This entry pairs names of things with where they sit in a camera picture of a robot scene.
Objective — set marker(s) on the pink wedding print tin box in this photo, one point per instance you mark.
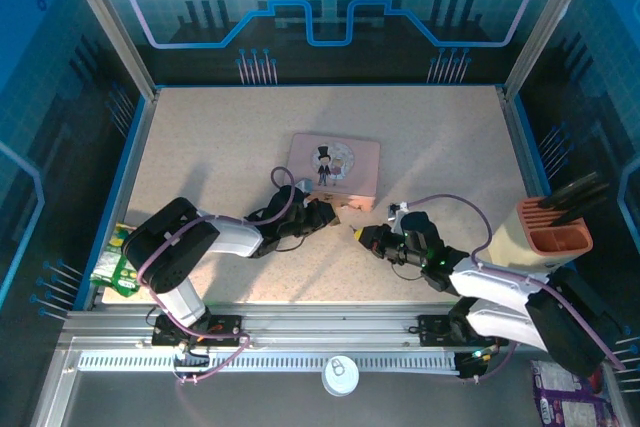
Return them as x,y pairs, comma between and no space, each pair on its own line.
360,167

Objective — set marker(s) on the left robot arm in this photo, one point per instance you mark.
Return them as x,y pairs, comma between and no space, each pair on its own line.
170,252

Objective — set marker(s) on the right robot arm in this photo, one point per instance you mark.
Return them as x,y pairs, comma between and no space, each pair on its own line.
490,287

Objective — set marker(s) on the beige and orange knife block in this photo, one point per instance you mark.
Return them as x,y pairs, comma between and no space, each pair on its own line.
520,242

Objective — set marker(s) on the white tin can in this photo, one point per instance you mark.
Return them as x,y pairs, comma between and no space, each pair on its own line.
340,376

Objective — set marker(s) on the green snack bag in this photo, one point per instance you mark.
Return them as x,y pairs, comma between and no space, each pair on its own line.
117,272

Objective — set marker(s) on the purple snack bag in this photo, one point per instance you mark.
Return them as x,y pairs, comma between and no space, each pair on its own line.
555,397

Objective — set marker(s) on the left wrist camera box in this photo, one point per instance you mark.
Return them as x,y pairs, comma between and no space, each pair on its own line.
306,185

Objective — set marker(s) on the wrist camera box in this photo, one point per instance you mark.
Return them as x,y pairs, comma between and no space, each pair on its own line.
306,185
400,210

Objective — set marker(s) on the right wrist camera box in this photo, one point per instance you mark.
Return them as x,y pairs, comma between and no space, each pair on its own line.
400,210

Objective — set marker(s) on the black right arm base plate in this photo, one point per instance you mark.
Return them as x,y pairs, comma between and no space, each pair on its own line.
435,329

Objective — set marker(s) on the aluminium front rail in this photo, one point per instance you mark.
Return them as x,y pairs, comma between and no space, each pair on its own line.
325,319

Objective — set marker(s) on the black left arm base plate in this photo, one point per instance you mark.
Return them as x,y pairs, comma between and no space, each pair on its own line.
225,327

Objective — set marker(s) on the aluminium frame post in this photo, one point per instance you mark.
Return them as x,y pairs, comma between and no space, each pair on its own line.
105,22
550,22

